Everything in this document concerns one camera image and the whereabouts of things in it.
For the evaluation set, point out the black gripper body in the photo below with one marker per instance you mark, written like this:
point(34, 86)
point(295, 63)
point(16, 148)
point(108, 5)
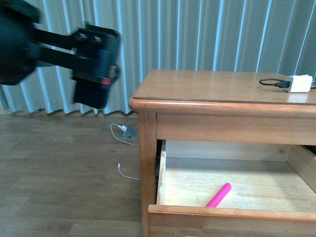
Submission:
point(99, 47)

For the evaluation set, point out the pink marker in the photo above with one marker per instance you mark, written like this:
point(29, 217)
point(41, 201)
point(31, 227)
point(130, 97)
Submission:
point(215, 201)

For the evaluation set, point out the wooden top drawer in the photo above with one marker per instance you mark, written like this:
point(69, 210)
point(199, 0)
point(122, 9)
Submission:
point(217, 189)

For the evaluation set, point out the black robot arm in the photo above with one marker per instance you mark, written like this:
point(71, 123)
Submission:
point(23, 47)

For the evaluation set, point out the grey floor socket box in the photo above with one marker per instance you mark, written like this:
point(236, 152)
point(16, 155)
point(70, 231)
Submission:
point(130, 133)

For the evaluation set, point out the wooden nightstand cabinet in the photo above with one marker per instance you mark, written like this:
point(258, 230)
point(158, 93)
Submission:
point(229, 107)

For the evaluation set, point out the grey pleated curtain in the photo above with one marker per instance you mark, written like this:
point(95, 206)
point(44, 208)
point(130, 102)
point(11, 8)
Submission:
point(272, 36)

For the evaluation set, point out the white power adapter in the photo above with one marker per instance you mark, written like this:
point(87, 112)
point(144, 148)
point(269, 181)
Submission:
point(299, 84)

